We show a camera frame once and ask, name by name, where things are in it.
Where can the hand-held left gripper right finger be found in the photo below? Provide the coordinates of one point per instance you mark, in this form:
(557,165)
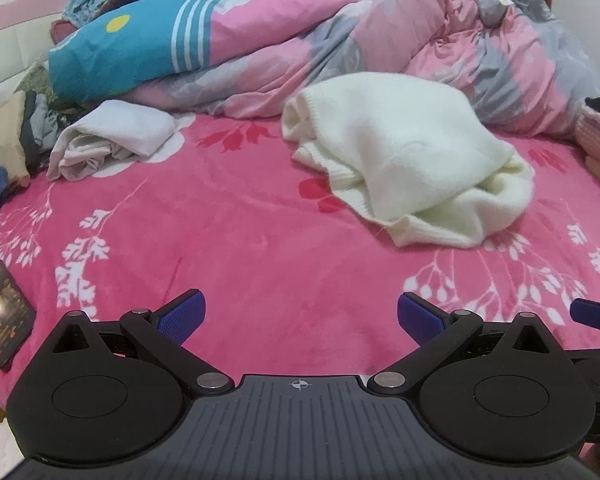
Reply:
(420,317)

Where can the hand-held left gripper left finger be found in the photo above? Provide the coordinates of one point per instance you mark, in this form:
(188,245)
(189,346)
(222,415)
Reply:
(182,312)

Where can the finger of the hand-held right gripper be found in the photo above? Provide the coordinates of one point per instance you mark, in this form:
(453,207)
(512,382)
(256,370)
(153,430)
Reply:
(595,315)

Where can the cream deer print sweater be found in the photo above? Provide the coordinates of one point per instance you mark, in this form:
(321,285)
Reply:
(405,150)

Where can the dark clothes pile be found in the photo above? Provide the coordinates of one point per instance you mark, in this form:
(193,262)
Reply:
(40,120)

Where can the pink floral blanket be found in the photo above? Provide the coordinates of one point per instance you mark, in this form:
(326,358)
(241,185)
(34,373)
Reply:
(230,240)

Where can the black smartphone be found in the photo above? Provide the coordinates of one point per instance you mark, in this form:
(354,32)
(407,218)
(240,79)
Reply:
(2,310)

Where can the white folded cloth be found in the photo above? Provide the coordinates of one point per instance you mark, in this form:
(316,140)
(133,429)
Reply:
(125,130)

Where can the white fluffy cloth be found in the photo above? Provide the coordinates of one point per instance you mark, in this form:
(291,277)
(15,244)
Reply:
(0,450)

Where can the beige pillow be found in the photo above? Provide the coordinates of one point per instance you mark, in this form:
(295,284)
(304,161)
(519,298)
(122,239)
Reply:
(2,140)

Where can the teal striped pillow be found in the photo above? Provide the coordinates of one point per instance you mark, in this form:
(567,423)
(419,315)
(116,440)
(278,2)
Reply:
(120,55)

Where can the pink grey floral quilt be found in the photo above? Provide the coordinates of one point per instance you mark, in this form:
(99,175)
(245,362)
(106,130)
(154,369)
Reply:
(430,45)

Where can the dark red cloth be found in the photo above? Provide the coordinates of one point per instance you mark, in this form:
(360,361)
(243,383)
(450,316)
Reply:
(61,31)

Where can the light blue cloth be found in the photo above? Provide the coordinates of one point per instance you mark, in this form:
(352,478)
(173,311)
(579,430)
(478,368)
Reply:
(85,5)

